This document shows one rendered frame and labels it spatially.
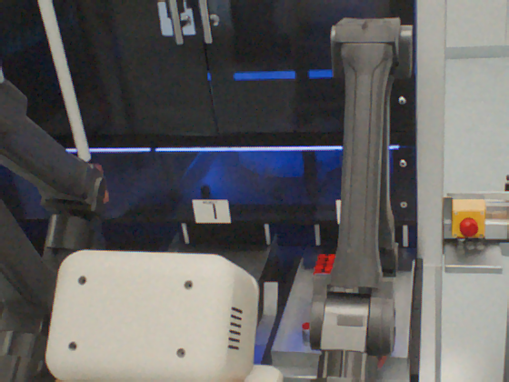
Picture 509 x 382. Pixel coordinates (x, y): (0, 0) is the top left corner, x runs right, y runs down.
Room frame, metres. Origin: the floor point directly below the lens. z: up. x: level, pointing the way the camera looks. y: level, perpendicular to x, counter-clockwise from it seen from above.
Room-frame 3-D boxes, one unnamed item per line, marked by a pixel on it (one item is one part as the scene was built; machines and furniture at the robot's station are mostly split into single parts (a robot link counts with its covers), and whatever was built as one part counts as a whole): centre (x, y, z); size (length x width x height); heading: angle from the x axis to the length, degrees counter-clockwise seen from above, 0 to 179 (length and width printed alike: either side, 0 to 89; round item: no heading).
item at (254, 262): (1.41, 0.24, 0.90); 0.34 x 0.26 x 0.04; 168
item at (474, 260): (1.44, -0.38, 0.87); 0.14 x 0.13 x 0.02; 168
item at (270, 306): (1.23, 0.10, 0.91); 0.14 x 0.03 x 0.06; 169
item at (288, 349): (1.23, -0.07, 0.90); 0.34 x 0.26 x 0.04; 168
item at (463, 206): (1.40, -0.36, 1.00); 0.08 x 0.07 x 0.07; 168
